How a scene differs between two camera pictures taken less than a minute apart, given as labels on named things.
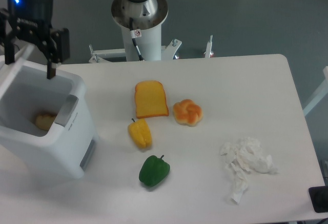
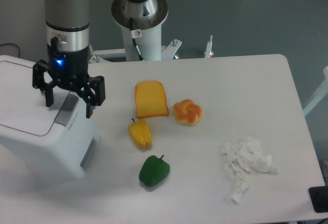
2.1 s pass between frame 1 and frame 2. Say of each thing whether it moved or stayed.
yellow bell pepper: stayed
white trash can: stayed
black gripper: moved
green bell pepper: stayed
